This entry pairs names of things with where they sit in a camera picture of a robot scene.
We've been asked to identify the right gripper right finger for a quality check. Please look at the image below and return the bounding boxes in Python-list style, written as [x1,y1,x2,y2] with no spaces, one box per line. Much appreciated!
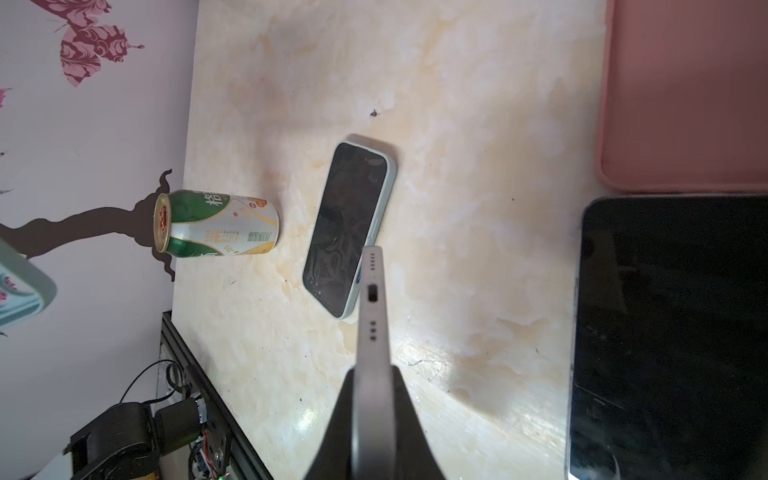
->
[392,366,445,480]

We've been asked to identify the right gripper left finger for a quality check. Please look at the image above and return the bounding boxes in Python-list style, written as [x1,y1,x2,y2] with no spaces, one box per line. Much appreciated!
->
[304,369,354,480]

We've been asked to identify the black phone sideways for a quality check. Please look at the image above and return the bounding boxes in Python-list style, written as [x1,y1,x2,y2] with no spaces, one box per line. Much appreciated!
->
[351,246,396,479]

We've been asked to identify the pink phone case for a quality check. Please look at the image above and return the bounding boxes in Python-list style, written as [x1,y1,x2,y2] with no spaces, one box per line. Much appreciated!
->
[595,1,767,193]

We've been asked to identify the light blue phone case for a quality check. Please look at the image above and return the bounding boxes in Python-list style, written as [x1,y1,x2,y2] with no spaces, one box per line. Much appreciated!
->
[1,241,57,327]

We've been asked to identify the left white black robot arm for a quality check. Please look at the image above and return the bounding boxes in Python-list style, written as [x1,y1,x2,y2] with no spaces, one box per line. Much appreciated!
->
[33,398,208,479]

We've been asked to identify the green gold drink can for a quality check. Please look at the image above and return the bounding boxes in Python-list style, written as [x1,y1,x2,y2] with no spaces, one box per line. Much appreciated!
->
[153,190,280,258]

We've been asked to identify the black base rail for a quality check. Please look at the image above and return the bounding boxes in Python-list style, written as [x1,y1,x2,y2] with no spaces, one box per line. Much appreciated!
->
[160,310,272,479]

